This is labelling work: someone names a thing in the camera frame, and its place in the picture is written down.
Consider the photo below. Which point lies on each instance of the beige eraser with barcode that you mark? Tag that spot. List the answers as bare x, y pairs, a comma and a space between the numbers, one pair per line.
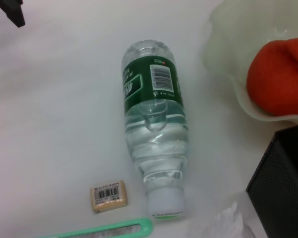
109, 197

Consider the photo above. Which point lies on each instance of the green utility knife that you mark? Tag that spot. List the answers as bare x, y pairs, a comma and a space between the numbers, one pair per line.
144, 223

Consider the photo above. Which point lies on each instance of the green wavy glass fruit bowl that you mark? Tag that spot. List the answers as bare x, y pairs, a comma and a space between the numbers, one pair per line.
223, 49

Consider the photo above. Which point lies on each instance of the clear green-label water bottle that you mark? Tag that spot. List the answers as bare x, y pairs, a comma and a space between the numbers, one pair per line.
154, 148

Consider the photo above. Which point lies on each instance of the white paper ball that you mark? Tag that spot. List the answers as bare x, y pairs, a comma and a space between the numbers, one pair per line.
231, 223

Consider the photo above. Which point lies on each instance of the black mesh pen holder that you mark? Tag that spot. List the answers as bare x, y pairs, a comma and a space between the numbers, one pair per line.
285, 186

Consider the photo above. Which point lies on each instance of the orange knitted toy fruit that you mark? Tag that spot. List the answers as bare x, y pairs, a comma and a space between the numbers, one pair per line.
278, 81

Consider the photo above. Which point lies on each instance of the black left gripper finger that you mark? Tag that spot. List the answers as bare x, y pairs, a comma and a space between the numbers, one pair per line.
13, 11

